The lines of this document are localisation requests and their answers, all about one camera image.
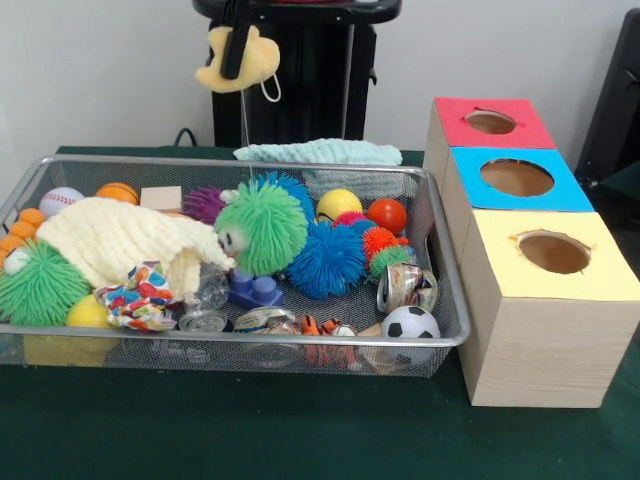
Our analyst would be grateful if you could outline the small soccer ball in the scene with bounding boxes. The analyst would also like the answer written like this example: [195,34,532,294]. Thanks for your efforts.
[381,305,441,341]

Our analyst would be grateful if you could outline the cream waffle cloth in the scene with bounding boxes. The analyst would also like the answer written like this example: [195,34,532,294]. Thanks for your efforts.
[37,197,236,298]

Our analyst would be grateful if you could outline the large blue spiky ball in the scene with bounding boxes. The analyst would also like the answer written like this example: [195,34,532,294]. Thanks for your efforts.
[287,220,368,299]

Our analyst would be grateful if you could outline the dark green tablecloth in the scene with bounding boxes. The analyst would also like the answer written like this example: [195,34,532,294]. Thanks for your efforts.
[0,145,640,480]

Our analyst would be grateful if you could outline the multicoloured patterned cloth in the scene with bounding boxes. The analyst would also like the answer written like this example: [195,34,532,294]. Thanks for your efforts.
[97,262,179,331]

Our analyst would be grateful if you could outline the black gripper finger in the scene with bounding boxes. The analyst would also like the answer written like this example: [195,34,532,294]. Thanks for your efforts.
[222,0,252,81]

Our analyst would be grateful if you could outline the mint green cloth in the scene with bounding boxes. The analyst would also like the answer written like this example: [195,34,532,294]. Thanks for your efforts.
[233,138,403,169]

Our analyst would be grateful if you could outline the white baseball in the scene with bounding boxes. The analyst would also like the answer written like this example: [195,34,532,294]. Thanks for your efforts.
[40,187,86,218]

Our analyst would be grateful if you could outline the green spiky ball with face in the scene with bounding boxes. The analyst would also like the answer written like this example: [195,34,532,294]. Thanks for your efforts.
[215,178,309,278]

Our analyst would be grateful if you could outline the clear mesh bin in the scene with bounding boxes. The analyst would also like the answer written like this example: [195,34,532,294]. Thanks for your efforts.
[0,155,471,378]

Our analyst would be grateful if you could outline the yellow plush toy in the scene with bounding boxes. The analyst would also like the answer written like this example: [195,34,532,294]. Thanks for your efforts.
[195,25,283,103]

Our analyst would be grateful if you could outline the red ball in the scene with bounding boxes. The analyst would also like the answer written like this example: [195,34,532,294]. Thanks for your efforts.
[367,198,409,235]

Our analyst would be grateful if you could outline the wooden box with three holes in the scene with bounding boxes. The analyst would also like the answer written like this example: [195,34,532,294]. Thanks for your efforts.
[423,97,640,409]

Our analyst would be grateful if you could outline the small orange basketball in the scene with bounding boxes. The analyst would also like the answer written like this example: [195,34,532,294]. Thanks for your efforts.
[95,182,139,205]

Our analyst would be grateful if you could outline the yellow-green ball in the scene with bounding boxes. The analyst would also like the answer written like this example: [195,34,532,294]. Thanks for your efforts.
[316,188,363,223]

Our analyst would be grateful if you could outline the black chair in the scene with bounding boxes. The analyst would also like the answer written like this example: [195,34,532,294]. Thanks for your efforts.
[575,10,640,201]

